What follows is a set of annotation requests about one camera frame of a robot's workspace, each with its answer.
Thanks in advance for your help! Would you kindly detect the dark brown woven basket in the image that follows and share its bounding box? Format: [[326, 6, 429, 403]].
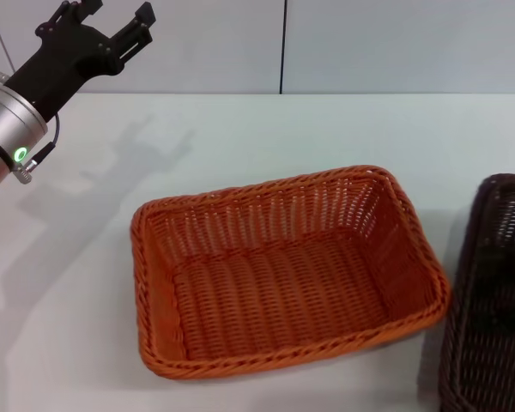
[[415, 173, 515, 412]]

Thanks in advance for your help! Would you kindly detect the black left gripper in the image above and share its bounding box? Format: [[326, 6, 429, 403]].
[[3, 0, 156, 124]]

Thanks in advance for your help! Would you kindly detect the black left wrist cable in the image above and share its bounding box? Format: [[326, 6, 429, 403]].
[[25, 112, 61, 171]]

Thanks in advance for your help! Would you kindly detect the orange woven basket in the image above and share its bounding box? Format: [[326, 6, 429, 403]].
[[130, 163, 451, 381]]

